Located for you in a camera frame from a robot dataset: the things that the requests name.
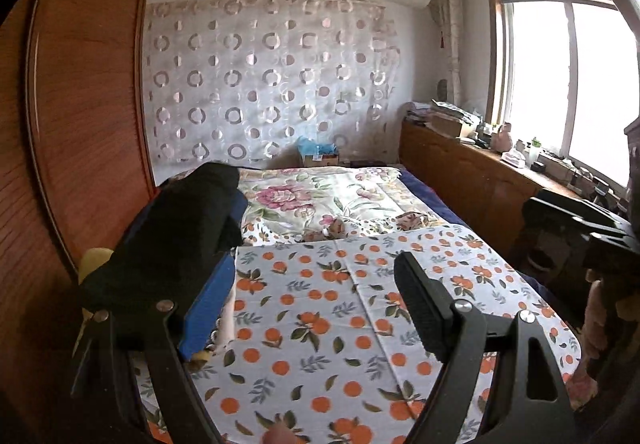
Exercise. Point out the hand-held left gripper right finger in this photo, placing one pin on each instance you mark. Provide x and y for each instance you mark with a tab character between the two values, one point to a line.
425	309

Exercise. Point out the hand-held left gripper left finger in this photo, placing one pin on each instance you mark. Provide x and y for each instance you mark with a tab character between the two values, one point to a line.
210	309

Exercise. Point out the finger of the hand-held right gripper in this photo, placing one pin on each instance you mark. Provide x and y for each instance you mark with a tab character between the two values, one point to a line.
555	210

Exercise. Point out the black t-shirt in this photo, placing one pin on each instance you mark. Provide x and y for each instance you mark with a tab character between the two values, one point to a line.
175	234

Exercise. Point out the beige folded garment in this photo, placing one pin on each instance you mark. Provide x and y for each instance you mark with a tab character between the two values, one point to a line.
227	324

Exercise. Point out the grey box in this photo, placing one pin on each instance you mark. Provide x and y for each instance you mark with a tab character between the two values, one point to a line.
561	168

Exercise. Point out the small black box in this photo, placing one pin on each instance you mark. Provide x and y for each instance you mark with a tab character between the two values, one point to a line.
539	168

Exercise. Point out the white bottle with green cap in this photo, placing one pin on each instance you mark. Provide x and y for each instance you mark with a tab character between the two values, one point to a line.
535	152

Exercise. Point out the grey plastic basket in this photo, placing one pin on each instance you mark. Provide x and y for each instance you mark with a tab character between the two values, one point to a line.
633	152

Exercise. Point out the orange-print bed sheet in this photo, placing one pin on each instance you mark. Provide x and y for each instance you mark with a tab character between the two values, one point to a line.
325	324

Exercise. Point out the navy folded garment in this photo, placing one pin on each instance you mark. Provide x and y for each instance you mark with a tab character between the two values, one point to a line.
134	231

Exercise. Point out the long wooden cabinet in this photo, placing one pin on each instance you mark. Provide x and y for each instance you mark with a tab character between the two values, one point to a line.
450	164

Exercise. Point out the yellow cloth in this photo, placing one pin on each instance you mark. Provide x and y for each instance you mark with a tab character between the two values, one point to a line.
97	260

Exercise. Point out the small cardboard box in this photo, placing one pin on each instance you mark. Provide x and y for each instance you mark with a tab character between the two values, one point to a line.
452	127

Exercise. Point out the window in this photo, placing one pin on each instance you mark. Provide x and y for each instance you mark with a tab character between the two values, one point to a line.
540	74

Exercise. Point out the floral quilt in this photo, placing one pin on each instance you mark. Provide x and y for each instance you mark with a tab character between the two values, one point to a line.
300	199

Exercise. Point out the patterned magazines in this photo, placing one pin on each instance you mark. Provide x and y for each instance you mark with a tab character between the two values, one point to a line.
455	108

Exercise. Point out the stack of papers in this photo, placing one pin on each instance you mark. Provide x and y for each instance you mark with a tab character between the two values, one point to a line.
419	113

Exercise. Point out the blue plastic bag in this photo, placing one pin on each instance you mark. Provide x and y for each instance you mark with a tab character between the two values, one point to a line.
312	147

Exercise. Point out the tied floral window curtain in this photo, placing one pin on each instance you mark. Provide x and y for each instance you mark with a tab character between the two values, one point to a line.
450	34

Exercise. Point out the circle-patterned sheer curtain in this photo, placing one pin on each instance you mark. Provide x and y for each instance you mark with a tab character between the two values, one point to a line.
260	84

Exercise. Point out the wooden wardrobe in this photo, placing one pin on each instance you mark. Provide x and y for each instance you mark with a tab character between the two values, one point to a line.
90	99

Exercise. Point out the dark round wall ornament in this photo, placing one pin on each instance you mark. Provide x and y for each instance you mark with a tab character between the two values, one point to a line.
442	88

